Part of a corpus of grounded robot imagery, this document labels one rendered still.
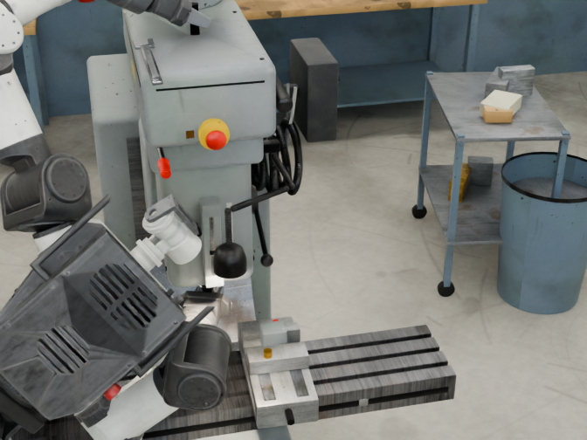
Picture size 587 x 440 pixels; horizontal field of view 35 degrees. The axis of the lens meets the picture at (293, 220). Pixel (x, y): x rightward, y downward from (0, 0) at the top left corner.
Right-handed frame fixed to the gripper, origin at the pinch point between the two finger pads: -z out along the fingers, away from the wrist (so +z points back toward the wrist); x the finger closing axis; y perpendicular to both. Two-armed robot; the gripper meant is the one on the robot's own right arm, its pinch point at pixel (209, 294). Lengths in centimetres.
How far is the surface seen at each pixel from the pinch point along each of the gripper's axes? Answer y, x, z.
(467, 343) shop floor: 122, -75, -158
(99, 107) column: -33, 36, -34
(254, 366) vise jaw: 17.2, -11.8, 4.2
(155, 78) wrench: -66, 0, 29
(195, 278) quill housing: -10.7, 0.4, 9.9
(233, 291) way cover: 20.8, 1.3, -33.4
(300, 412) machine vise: 23.3, -24.5, 12.4
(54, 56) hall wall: 77, 193, -375
